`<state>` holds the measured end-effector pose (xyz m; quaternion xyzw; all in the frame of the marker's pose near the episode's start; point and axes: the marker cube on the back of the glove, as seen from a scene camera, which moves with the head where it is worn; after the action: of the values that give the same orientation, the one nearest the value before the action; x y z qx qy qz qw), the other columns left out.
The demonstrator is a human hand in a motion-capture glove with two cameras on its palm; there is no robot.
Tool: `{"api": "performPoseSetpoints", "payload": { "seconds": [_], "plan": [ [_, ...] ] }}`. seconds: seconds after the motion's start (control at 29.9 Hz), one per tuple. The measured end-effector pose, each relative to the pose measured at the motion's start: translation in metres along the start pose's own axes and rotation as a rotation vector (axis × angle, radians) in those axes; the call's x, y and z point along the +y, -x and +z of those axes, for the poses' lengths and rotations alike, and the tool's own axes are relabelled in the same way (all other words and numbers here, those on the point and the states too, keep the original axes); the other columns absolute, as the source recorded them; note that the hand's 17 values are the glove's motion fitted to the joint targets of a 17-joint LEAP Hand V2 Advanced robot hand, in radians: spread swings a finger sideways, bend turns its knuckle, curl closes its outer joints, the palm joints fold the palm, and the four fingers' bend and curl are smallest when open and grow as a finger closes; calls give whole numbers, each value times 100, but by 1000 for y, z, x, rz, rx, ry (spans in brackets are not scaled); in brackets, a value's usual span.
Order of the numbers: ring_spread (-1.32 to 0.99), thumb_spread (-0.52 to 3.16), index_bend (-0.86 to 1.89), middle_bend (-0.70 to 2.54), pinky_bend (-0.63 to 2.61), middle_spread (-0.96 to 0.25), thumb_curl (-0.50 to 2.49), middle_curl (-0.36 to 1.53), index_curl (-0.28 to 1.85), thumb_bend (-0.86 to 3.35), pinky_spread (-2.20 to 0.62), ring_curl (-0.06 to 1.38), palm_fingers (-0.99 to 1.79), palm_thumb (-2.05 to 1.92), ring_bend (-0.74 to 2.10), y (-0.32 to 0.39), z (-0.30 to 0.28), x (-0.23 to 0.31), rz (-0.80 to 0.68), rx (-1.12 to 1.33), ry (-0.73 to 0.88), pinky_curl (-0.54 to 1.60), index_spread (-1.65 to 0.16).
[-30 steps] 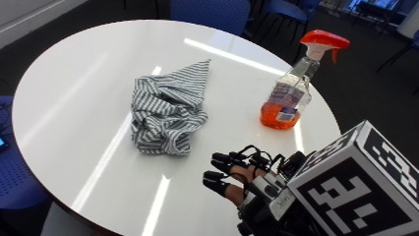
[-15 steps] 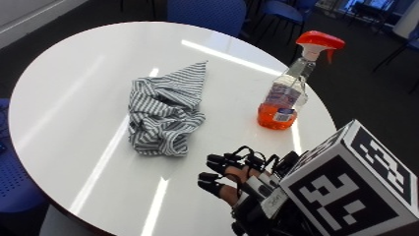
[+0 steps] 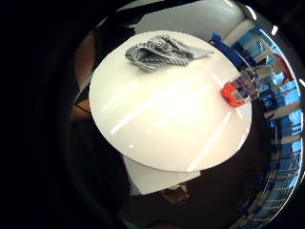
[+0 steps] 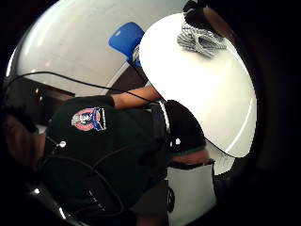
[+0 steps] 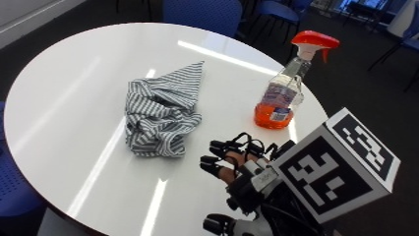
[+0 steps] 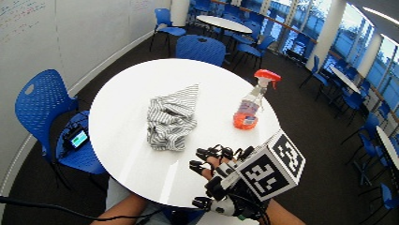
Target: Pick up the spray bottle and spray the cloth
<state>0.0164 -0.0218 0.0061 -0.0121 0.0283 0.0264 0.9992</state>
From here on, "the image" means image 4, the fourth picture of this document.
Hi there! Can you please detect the white box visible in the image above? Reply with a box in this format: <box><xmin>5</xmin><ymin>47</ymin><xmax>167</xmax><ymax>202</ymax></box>
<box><xmin>165</xmin><ymin>163</ymin><xmax>218</xmax><ymax>226</ymax></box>

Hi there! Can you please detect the grey striped cloth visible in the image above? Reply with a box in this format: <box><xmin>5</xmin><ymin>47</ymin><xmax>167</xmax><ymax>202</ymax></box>
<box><xmin>176</xmin><ymin>21</ymin><xmax>228</xmax><ymax>59</ymax></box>

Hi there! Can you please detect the the person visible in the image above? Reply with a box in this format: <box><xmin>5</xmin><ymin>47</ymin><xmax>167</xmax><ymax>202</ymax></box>
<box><xmin>0</xmin><ymin>94</ymin><xmax>172</xmax><ymax>226</ymax></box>

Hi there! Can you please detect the blue chair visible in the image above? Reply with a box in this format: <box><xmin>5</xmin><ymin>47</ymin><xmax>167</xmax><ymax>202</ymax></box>
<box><xmin>107</xmin><ymin>21</ymin><xmax>146</xmax><ymax>69</ymax></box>

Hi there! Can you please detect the black cable with white bead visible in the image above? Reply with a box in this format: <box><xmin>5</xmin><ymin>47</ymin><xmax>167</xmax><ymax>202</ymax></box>
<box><xmin>40</xmin><ymin>140</ymin><xmax>149</xmax><ymax>218</ymax></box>

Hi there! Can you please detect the thin black cable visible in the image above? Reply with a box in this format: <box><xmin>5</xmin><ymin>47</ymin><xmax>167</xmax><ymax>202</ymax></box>
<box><xmin>5</xmin><ymin>71</ymin><xmax>155</xmax><ymax>105</ymax></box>

